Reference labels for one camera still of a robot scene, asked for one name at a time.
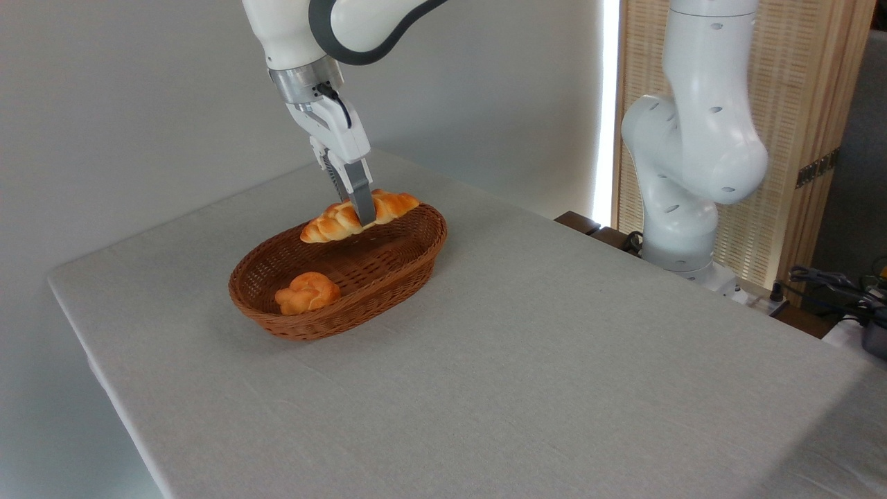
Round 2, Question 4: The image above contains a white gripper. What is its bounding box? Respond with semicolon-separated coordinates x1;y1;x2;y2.
285;96;378;227

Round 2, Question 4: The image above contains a long braided bread loaf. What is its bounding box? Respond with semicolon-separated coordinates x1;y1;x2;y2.
299;189;421;245

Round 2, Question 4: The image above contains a brown oval wicker basket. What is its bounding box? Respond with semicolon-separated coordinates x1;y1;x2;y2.
228;201;448;341

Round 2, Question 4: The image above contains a small knotted bread roll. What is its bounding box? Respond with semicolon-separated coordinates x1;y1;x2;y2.
274;272;342;316

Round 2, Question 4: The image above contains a dark wooden robot stand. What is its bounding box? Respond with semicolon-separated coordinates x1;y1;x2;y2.
554;211;836;340

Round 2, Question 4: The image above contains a grey tablecloth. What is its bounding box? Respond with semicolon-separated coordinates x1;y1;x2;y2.
47;149;887;499

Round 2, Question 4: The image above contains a white power strip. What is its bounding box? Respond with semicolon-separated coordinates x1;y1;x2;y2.
733;286;791;317

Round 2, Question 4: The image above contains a dark metal screen hinge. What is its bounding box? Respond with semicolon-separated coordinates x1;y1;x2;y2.
795;148;841;189

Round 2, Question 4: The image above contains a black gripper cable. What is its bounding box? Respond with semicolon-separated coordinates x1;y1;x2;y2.
315;82;353;130

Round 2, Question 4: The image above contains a black cable bundle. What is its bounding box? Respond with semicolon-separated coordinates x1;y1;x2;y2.
789;265;887;326

